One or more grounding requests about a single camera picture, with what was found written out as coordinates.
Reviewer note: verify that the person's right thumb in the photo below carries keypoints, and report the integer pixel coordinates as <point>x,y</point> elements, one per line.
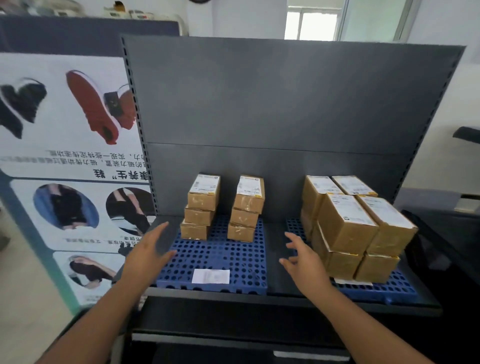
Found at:
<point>287,266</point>

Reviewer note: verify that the bright window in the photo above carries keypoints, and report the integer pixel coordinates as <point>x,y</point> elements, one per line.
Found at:
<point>315,26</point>

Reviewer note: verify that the person's right forearm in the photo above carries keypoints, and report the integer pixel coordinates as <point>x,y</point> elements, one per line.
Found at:
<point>363,330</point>

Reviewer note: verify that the black chair armrest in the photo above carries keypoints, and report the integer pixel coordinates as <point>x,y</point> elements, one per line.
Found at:
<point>467,135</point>

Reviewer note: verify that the black desk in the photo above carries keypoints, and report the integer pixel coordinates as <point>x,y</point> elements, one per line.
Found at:
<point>450,236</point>

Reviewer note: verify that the person's right hand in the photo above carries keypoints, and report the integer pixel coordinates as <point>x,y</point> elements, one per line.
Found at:
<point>309,268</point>

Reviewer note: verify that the blue perforated plastic pallet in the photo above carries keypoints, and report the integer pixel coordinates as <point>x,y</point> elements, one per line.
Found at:
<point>393,289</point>
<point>225,258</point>

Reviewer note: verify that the white paper slip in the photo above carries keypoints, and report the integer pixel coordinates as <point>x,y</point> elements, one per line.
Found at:
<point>210,276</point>
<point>352,282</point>

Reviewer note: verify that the person's left forearm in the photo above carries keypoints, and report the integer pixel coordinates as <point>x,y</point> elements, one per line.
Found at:
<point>93,326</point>

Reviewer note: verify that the grey metal shelf unit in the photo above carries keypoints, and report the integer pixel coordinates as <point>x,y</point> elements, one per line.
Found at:
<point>281,112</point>

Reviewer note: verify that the stack of labelled cardboard boxes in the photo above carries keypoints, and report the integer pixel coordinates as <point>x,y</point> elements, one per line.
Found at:
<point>347,225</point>
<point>204,187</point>

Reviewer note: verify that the shoe advertisement poster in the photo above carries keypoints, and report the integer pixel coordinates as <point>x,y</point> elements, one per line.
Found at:
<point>56,157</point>

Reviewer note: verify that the person's left hand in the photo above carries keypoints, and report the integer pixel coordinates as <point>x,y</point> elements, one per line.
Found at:
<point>144,258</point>

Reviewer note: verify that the dark blue partition panel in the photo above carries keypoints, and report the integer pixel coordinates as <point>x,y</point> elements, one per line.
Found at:
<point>75,35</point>

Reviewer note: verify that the person's left thumb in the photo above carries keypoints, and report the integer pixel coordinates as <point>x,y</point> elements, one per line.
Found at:
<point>168,257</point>

